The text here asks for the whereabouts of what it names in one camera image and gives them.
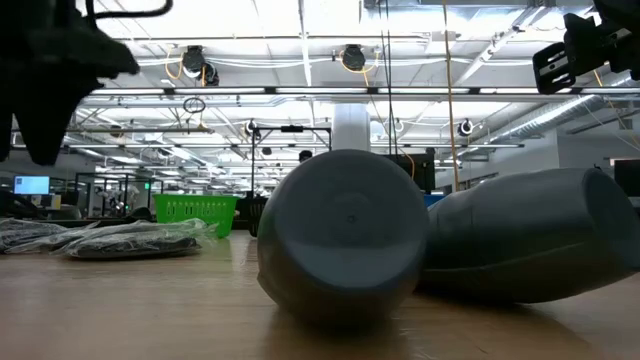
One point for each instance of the long ceiling light bar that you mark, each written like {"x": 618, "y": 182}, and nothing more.
{"x": 320, "y": 91}

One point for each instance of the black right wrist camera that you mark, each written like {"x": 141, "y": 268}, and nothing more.
{"x": 552, "y": 67}

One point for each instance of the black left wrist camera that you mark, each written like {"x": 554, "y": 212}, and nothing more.
{"x": 110, "y": 57}

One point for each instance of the dark monitor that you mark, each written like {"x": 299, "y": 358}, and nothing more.
{"x": 628, "y": 177}

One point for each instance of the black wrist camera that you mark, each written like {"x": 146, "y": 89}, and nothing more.
{"x": 110, "y": 57}
{"x": 552, "y": 67}

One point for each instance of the lit computer monitor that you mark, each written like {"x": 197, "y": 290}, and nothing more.
{"x": 31, "y": 185}

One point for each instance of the black monitor back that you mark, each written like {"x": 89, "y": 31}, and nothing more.
{"x": 417, "y": 172}

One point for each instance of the green plastic basket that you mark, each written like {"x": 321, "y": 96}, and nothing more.
{"x": 197, "y": 212}

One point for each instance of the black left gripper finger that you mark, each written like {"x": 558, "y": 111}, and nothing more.
{"x": 47, "y": 115}
{"x": 4, "y": 135}

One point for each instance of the black metal frame stand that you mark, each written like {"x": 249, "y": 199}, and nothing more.
{"x": 253, "y": 160}

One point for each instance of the blue plastic basket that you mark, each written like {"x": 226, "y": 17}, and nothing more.
{"x": 434, "y": 199}

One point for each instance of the black plastic basket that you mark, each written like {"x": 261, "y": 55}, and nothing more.
{"x": 257, "y": 217}

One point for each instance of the person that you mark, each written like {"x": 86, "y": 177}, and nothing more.
{"x": 305, "y": 155}

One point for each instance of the grey-blue travel bottle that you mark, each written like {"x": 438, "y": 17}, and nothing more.
{"x": 345, "y": 235}
{"x": 530, "y": 235}

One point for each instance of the white building column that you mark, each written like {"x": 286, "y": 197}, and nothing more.
{"x": 351, "y": 127}

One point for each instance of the clear bag with dark item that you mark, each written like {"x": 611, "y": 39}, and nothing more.
{"x": 25, "y": 231}
{"x": 135, "y": 246}

